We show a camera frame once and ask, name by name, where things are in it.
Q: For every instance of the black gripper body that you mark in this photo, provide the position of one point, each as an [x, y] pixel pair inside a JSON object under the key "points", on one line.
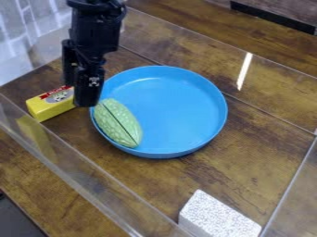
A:
{"points": [[95, 28]]}

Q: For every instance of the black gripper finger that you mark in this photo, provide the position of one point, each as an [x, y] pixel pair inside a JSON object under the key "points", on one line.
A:
{"points": [[68, 62], [88, 85]]}

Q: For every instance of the yellow block with label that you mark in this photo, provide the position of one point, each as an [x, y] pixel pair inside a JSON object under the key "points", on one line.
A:
{"points": [[52, 103]]}

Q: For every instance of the blue round tray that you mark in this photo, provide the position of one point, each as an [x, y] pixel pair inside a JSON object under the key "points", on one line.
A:
{"points": [[177, 106]]}

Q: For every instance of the white speckled foam block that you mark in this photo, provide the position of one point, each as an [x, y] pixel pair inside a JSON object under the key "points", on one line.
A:
{"points": [[208, 218]]}

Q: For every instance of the green bitter gourd toy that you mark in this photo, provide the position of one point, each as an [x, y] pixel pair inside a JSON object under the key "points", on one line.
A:
{"points": [[117, 123]]}

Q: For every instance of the clear acrylic front wall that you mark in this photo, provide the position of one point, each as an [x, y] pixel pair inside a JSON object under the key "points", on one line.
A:
{"points": [[131, 213]]}

